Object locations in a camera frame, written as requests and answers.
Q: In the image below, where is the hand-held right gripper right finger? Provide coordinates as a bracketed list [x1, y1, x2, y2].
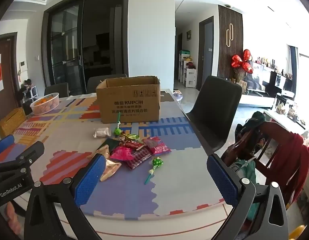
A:
[207, 154, 289, 240]

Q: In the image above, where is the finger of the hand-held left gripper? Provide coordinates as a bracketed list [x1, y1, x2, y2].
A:
[0, 141, 45, 180]
[0, 134, 15, 157]

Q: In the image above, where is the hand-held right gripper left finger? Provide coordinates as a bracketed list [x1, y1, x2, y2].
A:
[24, 153, 106, 240]

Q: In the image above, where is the beige snack packet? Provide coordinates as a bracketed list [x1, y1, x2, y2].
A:
[99, 159, 122, 182]
[87, 146, 110, 160]

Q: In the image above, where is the magenta snack packet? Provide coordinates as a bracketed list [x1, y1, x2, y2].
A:
[109, 146, 133, 162]

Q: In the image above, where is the dark green snack packet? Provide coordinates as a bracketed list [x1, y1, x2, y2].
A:
[98, 138, 121, 152]

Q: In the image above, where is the white snack packet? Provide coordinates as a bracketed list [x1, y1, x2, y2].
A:
[93, 127, 112, 138]

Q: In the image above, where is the red candy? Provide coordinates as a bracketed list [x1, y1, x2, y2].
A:
[119, 140, 144, 150]

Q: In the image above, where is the dark red checked snack packet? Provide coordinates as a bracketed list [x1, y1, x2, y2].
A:
[126, 148, 153, 170]

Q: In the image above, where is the green lollipop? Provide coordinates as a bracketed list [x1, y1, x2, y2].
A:
[144, 156, 164, 185]
[114, 112, 123, 137]

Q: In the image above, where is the pink snack packet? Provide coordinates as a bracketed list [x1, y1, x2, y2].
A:
[144, 136, 171, 155]

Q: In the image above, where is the brown cardboard box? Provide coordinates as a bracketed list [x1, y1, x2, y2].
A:
[96, 76, 161, 124]

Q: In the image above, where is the yellow woven box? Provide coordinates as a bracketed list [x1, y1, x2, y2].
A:
[0, 107, 27, 138]

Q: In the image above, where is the teal garment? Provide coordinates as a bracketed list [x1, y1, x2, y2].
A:
[230, 159, 260, 220]

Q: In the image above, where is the pink plastic basket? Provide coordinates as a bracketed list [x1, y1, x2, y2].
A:
[30, 92, 60, 116]

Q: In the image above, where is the pile of oranges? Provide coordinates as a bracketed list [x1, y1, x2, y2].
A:
[34, 96, 55, 105]

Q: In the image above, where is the brown wooden chair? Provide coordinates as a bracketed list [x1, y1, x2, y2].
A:
[221, 121, 309, 205]

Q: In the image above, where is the brown entrance door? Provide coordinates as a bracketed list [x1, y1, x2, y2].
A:
[0, 32, 21, 128]

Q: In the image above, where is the dark green garment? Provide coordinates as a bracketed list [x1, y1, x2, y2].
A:
[235, 111, 267, 143]

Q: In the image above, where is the red garment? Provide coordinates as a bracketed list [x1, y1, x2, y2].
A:
[267, 127, 309, 205]

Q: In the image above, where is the side table with patterned cloth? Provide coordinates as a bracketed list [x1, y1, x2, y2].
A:
[263, 102, 309, 135]

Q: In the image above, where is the white low cabinet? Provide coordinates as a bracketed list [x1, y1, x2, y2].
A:
[238, 94, 275, 109]

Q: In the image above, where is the brown cardboard sheet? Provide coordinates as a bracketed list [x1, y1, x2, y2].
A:
[160, 91, 174, 102]

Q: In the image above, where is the white storage shelf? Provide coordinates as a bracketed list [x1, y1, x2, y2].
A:
[179, 51, 197, 88]

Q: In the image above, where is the black glass sliding door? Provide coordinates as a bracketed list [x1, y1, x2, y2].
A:
[42, 0, 130, 95]

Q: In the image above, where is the television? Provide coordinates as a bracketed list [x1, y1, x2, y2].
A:
[247, 61, 272, 92]

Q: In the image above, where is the black piano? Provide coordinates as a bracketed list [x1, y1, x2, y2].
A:
[262, 70, 294, 98]

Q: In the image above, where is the grey hallway door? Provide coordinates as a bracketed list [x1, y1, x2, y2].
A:
[198, 16, 214, 90]

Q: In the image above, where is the gold wall ornament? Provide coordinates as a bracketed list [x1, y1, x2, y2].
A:
[226, 23, 234, 47]

